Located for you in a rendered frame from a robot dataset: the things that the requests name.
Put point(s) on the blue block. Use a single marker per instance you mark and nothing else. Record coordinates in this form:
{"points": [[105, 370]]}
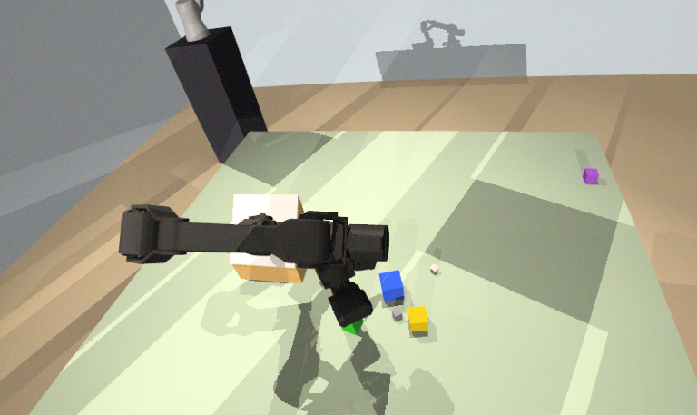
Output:
{"points": [[392, 286]]}

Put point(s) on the small purple block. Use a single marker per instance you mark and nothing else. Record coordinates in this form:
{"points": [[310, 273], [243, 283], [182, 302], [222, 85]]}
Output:
{"points": [[590, 175]]}

